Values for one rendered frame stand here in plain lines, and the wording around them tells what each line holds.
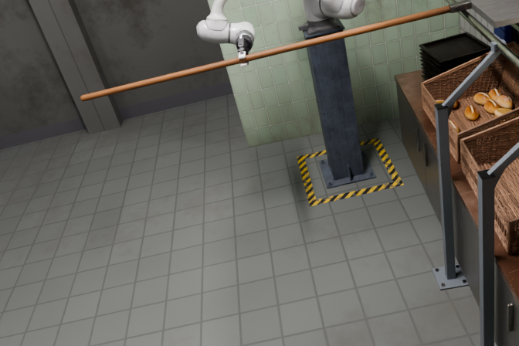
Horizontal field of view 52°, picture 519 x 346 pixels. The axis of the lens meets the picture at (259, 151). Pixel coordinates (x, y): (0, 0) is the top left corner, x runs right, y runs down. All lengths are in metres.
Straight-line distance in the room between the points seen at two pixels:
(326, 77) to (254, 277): 1.20
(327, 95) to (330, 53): 0.26
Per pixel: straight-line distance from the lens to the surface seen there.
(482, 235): 1.98
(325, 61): 3.09
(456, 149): 2.50
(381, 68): 3.88
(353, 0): 2.82
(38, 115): 5.35
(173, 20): 4.77
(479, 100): 2.94
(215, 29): 2.70
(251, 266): 3.04
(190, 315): 2.91
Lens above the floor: 2.04
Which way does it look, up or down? 31 degrees down
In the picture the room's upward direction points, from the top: 15 degrees counter-clockwise
